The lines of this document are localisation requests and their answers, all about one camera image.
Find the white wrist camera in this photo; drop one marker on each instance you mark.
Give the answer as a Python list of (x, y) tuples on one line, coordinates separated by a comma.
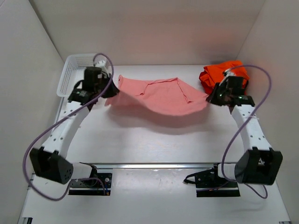
[(103, 64), (227, 73)]

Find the red t shirt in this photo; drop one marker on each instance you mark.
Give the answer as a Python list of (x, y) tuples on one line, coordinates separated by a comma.
[(209, 80)]

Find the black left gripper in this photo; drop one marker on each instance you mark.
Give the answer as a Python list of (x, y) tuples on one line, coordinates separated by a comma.
[(113, 91)]

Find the white plastic basket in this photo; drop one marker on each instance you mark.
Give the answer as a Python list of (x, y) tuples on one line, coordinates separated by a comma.
[(73, 71)]

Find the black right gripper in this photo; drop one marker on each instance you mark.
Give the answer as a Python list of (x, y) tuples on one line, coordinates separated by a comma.
[(212, 98)]

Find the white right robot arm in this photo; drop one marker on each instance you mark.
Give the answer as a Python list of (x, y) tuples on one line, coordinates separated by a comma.
[(260, 163)]

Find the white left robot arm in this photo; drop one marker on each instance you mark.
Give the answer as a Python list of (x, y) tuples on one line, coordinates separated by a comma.
[(49, 161)]

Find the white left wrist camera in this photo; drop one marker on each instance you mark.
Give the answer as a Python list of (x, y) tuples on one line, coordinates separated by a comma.
[(103, 64)]

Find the pink t shirt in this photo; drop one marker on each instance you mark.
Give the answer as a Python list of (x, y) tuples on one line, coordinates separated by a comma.
[(171, 97)]

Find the orange t shirt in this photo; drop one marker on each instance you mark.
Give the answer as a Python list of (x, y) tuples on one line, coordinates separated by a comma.
[(219, 68)]

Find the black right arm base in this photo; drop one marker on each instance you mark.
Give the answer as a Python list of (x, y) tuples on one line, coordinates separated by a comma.
[(209, 184)]

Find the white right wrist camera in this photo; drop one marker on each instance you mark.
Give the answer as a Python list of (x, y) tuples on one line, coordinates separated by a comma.
[(227, 73)]

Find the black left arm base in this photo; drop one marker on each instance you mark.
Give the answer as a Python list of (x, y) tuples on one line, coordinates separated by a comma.
[(89, 180)]

